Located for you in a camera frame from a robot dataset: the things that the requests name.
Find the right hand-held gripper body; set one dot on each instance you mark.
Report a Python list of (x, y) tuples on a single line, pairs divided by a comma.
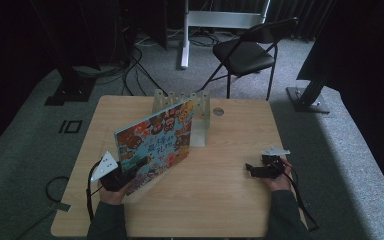
[(272, 166)]

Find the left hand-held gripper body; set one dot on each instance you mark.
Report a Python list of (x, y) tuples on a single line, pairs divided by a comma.
[(110, 175)]

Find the colourful picture book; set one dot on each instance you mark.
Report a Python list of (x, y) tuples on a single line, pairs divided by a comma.
[(156, 143)]

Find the clear acrylic book rack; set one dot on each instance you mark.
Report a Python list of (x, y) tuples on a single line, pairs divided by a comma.
[(200, 131)]

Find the person's right hand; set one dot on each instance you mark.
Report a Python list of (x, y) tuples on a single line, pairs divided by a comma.
[(279, 183)]

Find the person's left hand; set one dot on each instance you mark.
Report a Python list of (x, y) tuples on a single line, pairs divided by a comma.
[(113, 196)]

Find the grey tape piece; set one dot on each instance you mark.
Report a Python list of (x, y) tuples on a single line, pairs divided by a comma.
[(60, 206)]

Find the black stand with bolted base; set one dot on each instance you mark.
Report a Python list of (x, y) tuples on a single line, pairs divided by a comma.
[(308, 100)]

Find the black stand with square base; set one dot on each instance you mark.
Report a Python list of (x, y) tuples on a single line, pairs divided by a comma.
[(71, 90)]

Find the black folding chair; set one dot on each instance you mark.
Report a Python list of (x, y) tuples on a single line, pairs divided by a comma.
[(243, 55)]

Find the white metal stand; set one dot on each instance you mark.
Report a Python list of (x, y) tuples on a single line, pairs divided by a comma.
[(213, 19)]

